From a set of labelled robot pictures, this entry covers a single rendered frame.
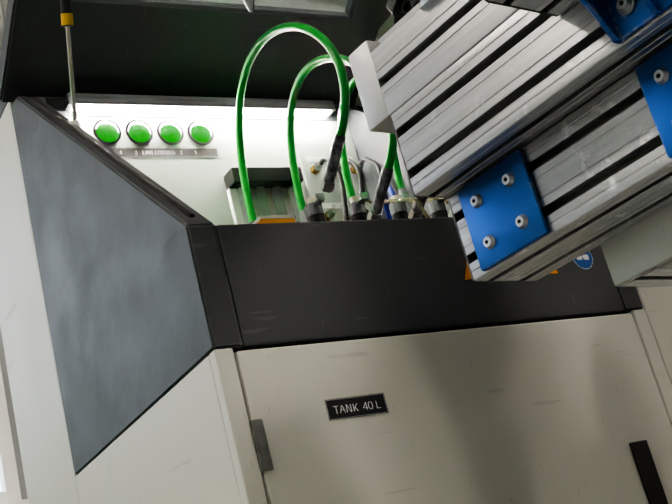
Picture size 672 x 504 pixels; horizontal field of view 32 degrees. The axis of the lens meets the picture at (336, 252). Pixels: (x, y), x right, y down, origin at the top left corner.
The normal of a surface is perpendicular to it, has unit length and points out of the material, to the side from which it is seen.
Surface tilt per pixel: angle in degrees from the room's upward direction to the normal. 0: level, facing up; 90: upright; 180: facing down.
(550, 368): 90
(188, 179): 90
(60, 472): 90
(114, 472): 90
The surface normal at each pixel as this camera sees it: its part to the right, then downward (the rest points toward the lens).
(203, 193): 0.46, -0.41
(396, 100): -0.79, -0.01
